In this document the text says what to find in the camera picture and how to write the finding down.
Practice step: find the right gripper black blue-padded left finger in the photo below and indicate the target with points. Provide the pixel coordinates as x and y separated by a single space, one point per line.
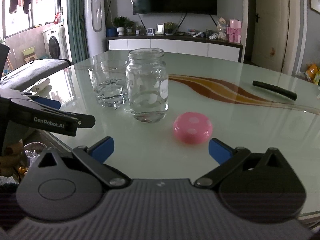
52 191

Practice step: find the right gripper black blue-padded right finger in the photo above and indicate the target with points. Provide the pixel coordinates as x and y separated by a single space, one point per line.
259 187

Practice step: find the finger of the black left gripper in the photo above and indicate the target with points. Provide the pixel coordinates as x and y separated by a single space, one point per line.
27 110

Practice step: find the pink polka-dot jar lid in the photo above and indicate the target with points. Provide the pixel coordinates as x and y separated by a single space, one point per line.
192 128

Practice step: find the clear glass jar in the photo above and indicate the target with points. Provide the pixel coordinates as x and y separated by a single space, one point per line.
147 84

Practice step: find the green basin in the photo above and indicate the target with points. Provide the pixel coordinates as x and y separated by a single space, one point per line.
28 51

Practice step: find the white washing machine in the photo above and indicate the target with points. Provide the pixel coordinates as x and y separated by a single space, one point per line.
55 42

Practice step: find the green curtain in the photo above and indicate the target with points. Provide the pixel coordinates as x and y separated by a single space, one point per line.
77 30

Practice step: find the clear glass cup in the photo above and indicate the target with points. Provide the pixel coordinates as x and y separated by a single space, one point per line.
108 80

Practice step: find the black stick on table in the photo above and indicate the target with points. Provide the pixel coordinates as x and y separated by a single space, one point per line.
289 94

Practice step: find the white tower air conditioner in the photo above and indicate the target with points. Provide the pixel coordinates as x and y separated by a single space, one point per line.
95 26

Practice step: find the blue pot on cabinet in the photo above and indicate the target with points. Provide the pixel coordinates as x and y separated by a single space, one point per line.
111 32

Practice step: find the potted plant white pot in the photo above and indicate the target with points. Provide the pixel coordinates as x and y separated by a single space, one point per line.
119 23

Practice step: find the white tv cabinet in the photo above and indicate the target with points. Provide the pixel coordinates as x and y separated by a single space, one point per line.
180 44

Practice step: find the white door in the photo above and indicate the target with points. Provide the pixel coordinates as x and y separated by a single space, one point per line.
270 37

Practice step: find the pink gift box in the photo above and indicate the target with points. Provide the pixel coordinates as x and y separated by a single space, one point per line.
234 31

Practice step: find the doll figure on cabinet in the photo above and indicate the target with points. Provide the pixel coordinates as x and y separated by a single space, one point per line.
222 27

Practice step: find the small green plant dark pot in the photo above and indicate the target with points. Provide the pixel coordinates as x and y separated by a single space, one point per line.
169 28

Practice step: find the white photo frame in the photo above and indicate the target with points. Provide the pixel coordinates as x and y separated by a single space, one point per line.
160 29

